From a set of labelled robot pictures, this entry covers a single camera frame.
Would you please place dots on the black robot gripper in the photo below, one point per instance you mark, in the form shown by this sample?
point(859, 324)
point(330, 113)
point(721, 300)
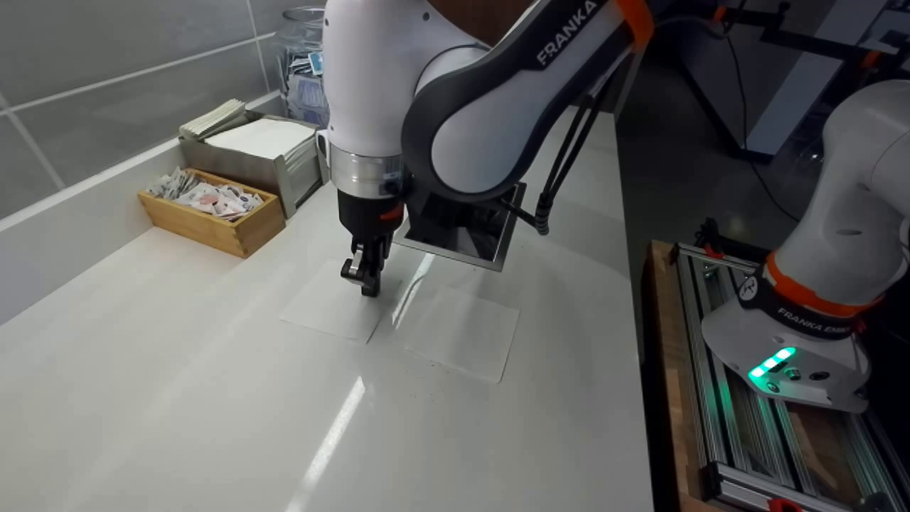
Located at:
point(371, 226)

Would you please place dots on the white paper towel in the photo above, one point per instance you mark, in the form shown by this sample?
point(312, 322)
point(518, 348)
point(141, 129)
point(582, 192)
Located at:
point(336, 308)

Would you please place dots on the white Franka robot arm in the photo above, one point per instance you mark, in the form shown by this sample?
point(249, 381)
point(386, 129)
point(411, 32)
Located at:
point(431, 129)

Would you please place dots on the left steel garbage chute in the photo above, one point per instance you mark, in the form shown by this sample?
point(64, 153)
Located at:
point(462, 231)

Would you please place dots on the white napkin dispenser box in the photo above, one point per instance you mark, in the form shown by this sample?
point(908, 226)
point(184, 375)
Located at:
point(258, 149)

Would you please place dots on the wooden tray of packets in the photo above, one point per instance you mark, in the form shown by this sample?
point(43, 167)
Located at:
point(214, 211)

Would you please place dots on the glass jar of packets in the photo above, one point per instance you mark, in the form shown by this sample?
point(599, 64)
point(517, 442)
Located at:
point(302, 64)

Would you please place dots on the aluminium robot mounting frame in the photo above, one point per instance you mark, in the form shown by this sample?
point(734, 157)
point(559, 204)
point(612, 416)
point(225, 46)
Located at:
point(761, 450)

